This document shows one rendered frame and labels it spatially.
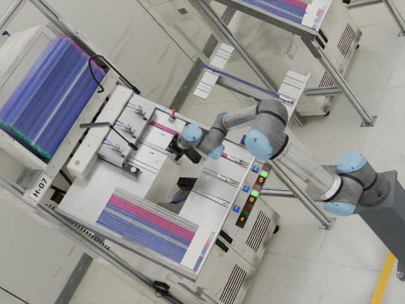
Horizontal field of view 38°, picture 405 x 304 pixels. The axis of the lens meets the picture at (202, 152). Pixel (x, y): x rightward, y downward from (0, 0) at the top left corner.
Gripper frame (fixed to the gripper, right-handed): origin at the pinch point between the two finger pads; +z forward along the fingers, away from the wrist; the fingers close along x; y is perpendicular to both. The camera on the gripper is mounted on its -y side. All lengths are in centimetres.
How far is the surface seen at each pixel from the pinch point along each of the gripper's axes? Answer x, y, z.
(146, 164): 9.8, 10.5, 3.7
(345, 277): 6, -105, 8
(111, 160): 17.0, 25.8, 3.5
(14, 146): 38, 63, -12
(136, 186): 21.5, 9.6, 3.8
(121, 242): 48.7, 3.0, 0.5
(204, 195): 11.5, -19.2, -4.8
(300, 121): -93, -65, 68
